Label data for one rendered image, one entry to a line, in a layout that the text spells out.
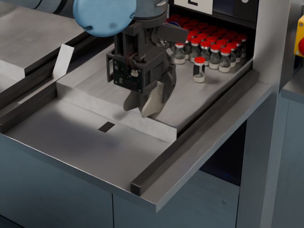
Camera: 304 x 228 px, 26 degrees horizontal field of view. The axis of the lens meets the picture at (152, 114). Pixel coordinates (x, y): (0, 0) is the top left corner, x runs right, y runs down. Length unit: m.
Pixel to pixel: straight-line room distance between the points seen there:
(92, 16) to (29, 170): 1.18
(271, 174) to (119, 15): 0.73
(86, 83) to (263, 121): 0.36
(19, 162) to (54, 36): 0.59
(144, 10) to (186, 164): 0.26
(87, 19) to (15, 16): 0.77
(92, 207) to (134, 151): 0.74
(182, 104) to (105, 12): 0.46
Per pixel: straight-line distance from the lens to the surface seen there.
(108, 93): 1.23
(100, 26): 0.78
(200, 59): 1.24
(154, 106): 1.07
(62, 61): 1.28
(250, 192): 1.45
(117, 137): 1.12
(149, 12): 0.96
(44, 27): 1.47
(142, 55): 1.00
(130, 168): 1.05
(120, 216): 1.76
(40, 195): 1.95
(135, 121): 1.13
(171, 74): 1.04
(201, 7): 1.28
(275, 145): 1.37
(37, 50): 1.38
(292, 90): 1.27
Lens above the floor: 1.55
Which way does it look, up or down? 35 degrees down
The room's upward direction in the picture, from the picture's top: straight up
